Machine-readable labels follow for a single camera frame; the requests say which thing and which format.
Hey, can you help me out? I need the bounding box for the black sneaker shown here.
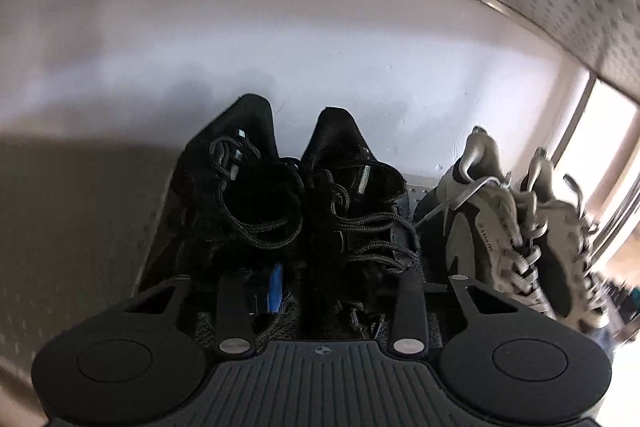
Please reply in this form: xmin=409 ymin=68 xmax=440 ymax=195
xmin=139 ymin=93 xmax=304 ymax=315
xmin=299 ymin=107 xmax=425 ymax=352

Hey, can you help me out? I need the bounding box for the grey beige sneaker left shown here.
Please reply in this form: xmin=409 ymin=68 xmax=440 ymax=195
xmin=413 ymin=126 xmax=555 ymax=319

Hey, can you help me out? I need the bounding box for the grey beige sneaker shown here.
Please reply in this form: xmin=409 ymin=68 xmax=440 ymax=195
xmin=520 ymin=147 xmax=610 ymax=334
xmin=413 ymin=126 xmax=555 ymax=319

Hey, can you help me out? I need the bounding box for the grey beige sneaker right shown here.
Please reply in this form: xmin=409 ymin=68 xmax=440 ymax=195
xmin=520 ymin=147 xmax=610 ymax=334

